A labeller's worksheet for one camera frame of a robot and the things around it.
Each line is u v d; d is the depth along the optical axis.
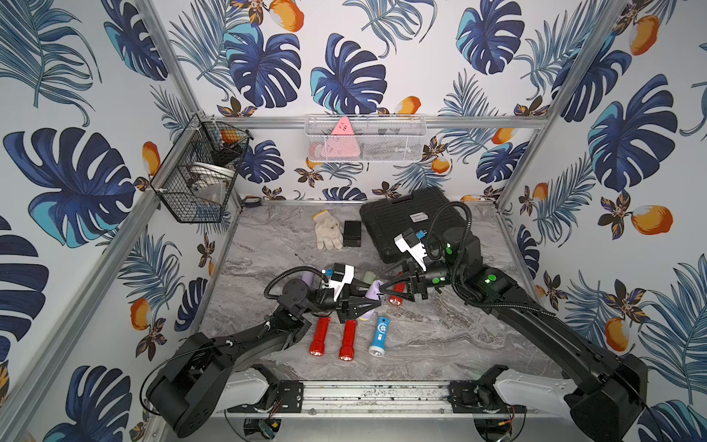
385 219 1.08
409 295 0.58
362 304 0.65
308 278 0.59
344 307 0.62
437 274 0.59
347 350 0.80
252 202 1.21
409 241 0.58
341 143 0.90
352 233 1.07
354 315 0.64
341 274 0.59
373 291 0.62
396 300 0.92
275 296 0.59
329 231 1.10
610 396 0.37
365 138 0.93
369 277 0.65
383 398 0.76
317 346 0.81
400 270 0.65
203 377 0.42
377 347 0.80
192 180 0.84
